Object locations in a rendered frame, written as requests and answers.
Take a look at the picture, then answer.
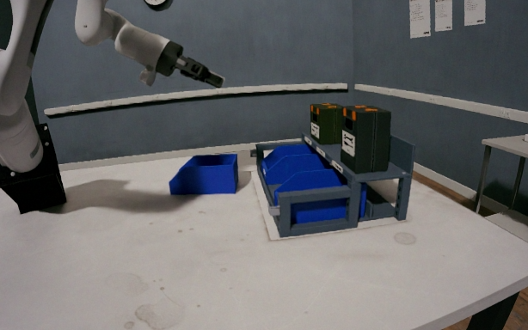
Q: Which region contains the black tool case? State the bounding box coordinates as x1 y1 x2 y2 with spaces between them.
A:
341 106 391 174

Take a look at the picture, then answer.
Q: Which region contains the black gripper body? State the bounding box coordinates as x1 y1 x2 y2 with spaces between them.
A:
156 41 183 76

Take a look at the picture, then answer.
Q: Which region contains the dark green tool case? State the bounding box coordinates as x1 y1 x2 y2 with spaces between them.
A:
310 103 344 145

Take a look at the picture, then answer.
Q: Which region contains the grey metal shelf rack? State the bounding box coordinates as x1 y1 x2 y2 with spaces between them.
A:
249 132 415 238

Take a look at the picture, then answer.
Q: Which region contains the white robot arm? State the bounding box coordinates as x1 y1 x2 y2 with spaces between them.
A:
0 0 170 173

